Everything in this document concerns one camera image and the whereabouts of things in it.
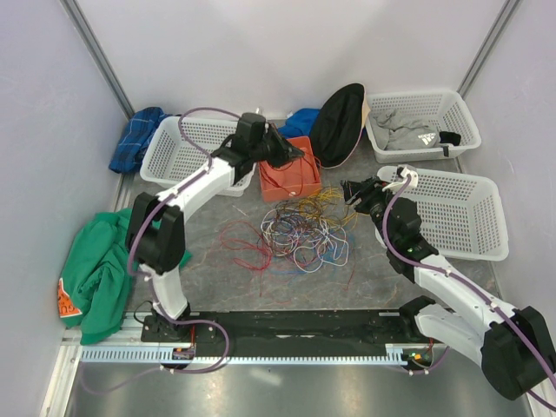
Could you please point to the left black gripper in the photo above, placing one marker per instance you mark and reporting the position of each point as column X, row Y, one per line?
column 286, row 152

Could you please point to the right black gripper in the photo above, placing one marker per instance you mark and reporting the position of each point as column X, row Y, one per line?
column 367, row 189

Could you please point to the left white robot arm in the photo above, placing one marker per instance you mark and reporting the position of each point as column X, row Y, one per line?
column 156, row 238

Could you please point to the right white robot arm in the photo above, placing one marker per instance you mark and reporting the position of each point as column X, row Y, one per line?
column 512, row 347

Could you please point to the orange square box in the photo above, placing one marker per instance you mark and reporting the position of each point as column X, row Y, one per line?
column 300, row 178

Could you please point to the bright blue cloth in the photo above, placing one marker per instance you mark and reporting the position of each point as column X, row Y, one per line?
column 299, row 123

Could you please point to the black bucket hat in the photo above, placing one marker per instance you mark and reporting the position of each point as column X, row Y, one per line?
column 338, row 126

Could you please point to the grey adidas garment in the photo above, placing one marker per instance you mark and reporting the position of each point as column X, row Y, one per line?
column 397, row 131

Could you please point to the near right white basket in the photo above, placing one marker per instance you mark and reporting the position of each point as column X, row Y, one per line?
column 462, row 215

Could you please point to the far right white basket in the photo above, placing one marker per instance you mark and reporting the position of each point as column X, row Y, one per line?
column 445, row 108

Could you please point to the left white plastic basket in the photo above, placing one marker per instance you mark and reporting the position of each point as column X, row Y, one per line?
column 170, row 158

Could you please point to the blue plaid cloth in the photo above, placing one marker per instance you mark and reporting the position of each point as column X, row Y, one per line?
column 135, row 140

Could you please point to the green shirt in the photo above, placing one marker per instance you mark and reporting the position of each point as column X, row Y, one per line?
column 94, row 286

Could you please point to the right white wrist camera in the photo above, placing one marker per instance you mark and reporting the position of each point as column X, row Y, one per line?
column 405, row 178

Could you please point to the slotted cable duct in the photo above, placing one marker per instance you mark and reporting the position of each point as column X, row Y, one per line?
column 382, row 355

